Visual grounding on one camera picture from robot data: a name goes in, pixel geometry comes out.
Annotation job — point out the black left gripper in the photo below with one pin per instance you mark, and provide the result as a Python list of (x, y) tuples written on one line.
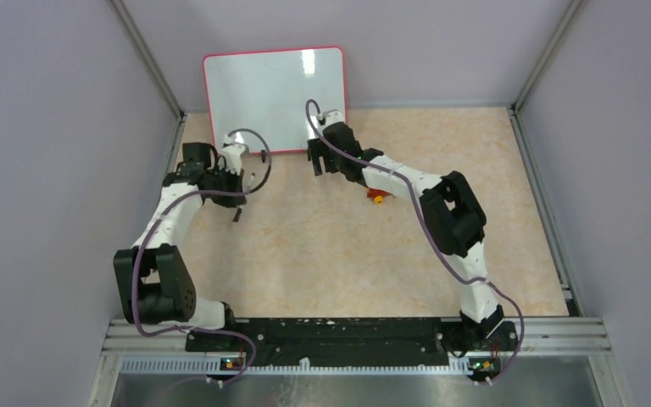
[(237, 180)]

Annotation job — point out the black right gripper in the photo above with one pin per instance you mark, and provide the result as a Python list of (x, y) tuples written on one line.
[(319, 149)]

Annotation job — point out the pink framed whiteboard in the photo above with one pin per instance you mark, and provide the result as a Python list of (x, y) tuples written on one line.
[(261, 95)]

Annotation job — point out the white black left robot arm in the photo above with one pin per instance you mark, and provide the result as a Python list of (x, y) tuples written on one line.
[(152, 278)]

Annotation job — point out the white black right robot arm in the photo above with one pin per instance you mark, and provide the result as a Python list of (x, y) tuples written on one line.
[(446, 208)]

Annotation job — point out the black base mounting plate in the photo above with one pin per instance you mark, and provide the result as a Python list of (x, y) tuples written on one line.
[(357, 342)]

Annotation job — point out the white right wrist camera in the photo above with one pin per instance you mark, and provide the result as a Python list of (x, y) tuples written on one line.
[(330, 117)]

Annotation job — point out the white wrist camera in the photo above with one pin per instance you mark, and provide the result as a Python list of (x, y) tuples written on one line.
[(330, 117), (233, 148)]

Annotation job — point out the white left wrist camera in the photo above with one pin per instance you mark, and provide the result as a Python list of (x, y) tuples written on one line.
[(233, 148)]

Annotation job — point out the aluminium frame rail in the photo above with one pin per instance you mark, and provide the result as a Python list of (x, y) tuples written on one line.
[(557, 361)]

